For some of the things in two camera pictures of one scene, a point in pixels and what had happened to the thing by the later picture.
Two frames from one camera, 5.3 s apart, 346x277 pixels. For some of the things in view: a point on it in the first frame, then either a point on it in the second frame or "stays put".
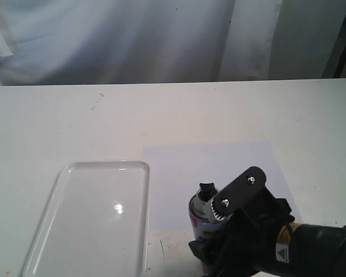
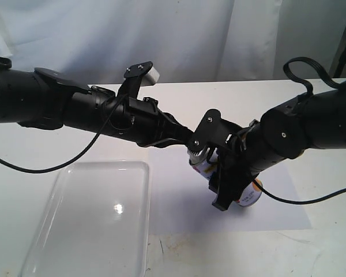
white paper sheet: [173, 173] stays put
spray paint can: [205, 224] to [206, 164]
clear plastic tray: [94, 223] stays put
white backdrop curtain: [78, 42] stays put
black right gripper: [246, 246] to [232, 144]
